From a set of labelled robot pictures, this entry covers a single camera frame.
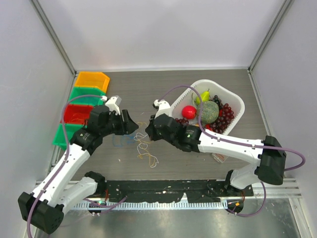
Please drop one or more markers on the black grape bunch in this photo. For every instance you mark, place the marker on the black grape bunch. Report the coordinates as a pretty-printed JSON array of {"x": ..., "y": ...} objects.
[{"x": 217, "y": 100}]

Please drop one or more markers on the red strawberry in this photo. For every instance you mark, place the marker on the red strawberry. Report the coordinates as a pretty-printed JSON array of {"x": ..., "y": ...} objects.
[{"x": 208, "y": 127}]

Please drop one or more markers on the yellow green pear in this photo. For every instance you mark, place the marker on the yellow green pear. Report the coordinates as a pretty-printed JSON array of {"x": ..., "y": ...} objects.
[{"x": 205, "y": 96}]

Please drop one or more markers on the red apple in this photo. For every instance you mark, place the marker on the red apple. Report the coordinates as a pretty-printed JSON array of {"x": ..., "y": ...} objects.
[{"x": 189, "y": 112}]

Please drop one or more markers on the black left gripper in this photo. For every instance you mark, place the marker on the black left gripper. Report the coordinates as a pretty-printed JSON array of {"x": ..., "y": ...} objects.
[{"x": 130, "y": 126}]

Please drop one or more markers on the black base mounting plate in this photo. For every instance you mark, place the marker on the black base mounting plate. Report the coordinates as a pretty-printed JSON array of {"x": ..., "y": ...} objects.
[{"x": 169, "y": 191}]

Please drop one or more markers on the red storage bin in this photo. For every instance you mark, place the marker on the red storage bin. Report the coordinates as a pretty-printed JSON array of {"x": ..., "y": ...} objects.
[{"x": 76, "y": 114}]

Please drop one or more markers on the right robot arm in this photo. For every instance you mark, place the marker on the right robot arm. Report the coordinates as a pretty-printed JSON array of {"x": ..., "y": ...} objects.
[{"x": 266, "y": 158}]

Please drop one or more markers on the dark purple grape bunch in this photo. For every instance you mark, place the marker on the dark purple grape bunch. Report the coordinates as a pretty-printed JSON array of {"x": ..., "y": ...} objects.
[{"x": 182, "y": 121}]

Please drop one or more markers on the red grape bunch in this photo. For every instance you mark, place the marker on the red grape bunch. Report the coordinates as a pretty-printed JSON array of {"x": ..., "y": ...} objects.
[{"x": 225, "y": 117}]

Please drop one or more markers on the orange storage bin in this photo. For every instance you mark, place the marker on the orange storage bin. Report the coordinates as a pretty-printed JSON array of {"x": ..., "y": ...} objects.
[{"x": 92, "y": 79}]

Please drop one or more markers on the white slotted cable duct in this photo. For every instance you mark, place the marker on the white slotted cable duct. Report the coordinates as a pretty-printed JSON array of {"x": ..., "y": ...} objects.
[{"x": 181, "y": 205}]

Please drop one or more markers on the lower green storage bin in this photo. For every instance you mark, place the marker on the lower green storage bin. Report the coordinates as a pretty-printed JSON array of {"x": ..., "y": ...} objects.
[{"x": 59, "y": 139}]

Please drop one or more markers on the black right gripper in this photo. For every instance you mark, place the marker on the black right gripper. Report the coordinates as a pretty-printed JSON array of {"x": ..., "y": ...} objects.
[{"x": 151, "y": 130}]

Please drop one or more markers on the green netted melon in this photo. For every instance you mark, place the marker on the green netted melon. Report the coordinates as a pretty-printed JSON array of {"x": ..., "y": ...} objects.
[{"x": 210, "y": 112}]

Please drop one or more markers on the transparent plastic card packet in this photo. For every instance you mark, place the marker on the transparent plastic card packet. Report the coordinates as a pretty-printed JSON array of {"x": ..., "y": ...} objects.
[{"x": 219, "y": 157}]

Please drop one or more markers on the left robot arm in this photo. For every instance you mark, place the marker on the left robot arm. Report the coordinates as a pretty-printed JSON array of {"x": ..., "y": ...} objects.
[{"x": 47, "y": 204}]

